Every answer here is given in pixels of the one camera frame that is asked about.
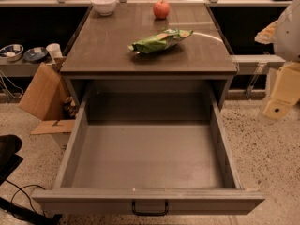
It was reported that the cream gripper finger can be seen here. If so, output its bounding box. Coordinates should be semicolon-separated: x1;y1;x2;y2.
262;63;300;120
254;21;278;45

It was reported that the green rice chip bag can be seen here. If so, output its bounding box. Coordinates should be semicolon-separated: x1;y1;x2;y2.
128;29;193;54

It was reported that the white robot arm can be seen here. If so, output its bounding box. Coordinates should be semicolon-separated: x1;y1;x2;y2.
254;0;300;121

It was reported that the open grey top drawer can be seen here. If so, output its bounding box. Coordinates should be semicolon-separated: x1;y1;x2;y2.
33;81;264;215

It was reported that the grey drawer cabinet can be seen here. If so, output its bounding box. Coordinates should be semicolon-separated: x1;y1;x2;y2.
62;3;237;104

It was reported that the red apple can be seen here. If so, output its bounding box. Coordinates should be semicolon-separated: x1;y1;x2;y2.
153;0;170;19

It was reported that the white bowl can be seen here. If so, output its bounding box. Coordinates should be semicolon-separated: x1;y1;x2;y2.
90;0;117;16

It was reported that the white cup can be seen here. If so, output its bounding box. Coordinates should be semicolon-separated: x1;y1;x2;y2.
46;43;62;59

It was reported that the brown cardboard box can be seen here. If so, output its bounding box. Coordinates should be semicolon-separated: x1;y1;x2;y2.
19;63;75;135

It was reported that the dark blue bowl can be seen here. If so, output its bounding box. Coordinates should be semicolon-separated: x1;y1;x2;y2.
23;47;48;63

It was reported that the grey low shelf left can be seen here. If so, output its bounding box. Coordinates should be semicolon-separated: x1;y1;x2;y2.
0;59;39;77

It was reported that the blue patterned bowl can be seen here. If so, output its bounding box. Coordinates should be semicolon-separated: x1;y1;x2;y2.
0;44;23;62

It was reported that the black chair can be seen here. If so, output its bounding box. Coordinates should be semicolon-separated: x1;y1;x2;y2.
0;134;23;185

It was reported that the black drawer handle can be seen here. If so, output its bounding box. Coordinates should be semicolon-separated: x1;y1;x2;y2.
131;201;169;217

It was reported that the white cable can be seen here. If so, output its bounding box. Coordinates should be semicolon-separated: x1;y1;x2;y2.
0;69;24;100

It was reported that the black cable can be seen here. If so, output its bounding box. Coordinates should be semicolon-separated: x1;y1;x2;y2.
0;178;48;218

